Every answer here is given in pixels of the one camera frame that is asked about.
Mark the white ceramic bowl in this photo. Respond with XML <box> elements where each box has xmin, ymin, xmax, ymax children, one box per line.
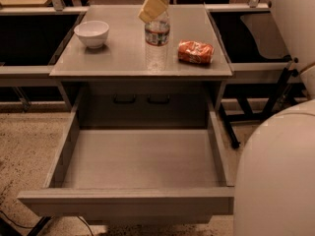
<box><xmin>74</xmin><ymin>21</ymin><xmax>109</xmax><ymax>48</ymax></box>

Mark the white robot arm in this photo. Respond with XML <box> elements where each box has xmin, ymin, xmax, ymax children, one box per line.
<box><xmin>233</xmin><ymin>0</ymin><xmax>315</xmax><ymax>236</ymax></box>

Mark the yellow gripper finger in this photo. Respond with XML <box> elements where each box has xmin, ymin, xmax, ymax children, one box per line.
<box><xmin>138</xmin><ymin>0</ymin><xmax>169</xmax><ymax>23</ymax></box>

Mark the black drawer handle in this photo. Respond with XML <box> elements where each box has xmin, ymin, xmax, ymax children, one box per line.
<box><xmin>112</xmin><ymin>94</ymin><xmax>137</xmax><ymax>104</ymax></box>
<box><xmin>147</xmin><ymin>94</ymin><xmax>170</xmax><ymax>105</ymax></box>

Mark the grey cabinet counter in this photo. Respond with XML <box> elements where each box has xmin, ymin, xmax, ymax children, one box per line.
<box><xmin>51</xmin><ymin>5</ymin><xmax>232</xmax><ymax>129</ymax></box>

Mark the clear plastic water bottle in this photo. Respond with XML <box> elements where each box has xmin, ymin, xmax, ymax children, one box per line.
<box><xmin>145</xmin><ymin>12</ymin><xmax>170</xmax><ymax>73</ymax></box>

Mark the black floor cable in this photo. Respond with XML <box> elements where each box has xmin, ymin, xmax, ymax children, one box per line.
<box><xmin>0</xmin><ymin>209</ymin><xmax>95</xmax><ymax>236</ymax></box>

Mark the left black drawer handle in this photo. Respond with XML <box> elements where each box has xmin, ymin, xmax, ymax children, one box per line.
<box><xmin>112</xmin><ymin>94</ymin><xmax>137</xmax><ymax>104</ymax></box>

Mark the black folding table stand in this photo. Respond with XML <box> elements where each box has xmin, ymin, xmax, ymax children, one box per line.
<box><xmin>219</xmin><ymin>59</ymin><xmax>305</xmax><ymax>148</ymax></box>

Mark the left grey side table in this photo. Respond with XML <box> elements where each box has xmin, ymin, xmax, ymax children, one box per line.
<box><xmin>0</xmin><ymin>8</ymin><xmax>86</xmax><ymax>109</ymax></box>

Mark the grey open bottom drawer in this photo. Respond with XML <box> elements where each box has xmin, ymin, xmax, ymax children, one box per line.
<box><xmin>18</xmin><ymin>94</ymin><xmax>234</xmax><ymax>225</ymax></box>

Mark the orange snack bag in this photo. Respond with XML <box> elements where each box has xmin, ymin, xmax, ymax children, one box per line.
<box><xmin>177</xmin><ymin>40</ymin><xmax>215</xmax><ymax>64</ymax></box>

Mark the right black drawer handle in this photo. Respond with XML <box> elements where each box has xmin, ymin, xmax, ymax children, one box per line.
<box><xmin>147</xmin><ymin>94</ymin><xmax>170</xmax><ymax>105</ymax></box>

